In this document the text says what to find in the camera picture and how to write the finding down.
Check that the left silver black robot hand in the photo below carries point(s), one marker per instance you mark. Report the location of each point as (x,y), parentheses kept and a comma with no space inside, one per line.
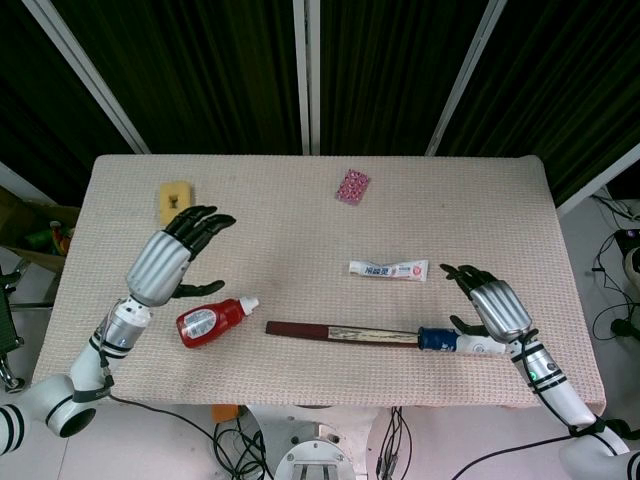
(155,265)

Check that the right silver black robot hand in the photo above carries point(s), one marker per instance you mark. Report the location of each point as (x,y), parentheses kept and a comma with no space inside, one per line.
(500,307)

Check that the white toothpaste tube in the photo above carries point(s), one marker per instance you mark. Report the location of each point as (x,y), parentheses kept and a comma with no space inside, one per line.
(390,270)

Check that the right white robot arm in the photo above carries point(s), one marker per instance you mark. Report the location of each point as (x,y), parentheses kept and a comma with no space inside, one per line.
(560,395)

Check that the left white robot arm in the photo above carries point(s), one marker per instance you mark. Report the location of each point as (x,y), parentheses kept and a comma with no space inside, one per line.
(82,365)

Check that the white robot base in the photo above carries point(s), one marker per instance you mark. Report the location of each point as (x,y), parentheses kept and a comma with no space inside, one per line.
(312,450)

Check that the red ketchup bottle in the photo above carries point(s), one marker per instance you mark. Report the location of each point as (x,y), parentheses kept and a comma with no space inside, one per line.
(215,320)

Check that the yellow sponge block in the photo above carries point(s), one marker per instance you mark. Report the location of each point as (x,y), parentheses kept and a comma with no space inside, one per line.
(167,212)

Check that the green toy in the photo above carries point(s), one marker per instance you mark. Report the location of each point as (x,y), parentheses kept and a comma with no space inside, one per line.
(37,237)

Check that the cardboard box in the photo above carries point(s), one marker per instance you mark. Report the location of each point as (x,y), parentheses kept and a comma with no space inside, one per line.
(20,220)

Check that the black device purple light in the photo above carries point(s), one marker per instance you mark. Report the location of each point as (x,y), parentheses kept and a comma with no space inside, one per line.
(627,240)

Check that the beige woven tablecloth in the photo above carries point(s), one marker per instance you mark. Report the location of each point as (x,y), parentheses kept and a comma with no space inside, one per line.
(300,240)

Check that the orange block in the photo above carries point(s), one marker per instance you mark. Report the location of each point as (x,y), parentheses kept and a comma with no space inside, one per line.
(225,413)

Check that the dark red folded fan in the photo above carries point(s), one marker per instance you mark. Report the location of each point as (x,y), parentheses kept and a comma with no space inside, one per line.
(310,331)

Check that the pink patterned packet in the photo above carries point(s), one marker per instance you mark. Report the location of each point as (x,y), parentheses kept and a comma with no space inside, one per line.
(352,186)

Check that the dark green partition panel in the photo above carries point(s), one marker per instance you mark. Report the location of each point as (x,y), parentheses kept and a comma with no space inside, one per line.
(390,75)
(575,90)
(200,75)
(30,100)

